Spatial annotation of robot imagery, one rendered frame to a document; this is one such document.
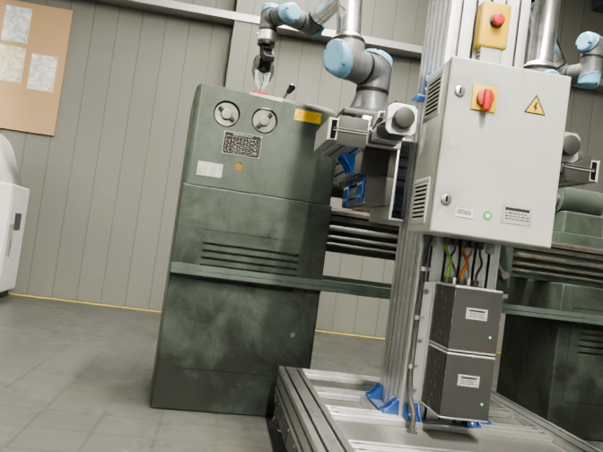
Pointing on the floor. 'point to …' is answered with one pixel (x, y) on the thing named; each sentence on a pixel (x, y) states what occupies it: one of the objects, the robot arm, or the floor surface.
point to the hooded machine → (10, 216)
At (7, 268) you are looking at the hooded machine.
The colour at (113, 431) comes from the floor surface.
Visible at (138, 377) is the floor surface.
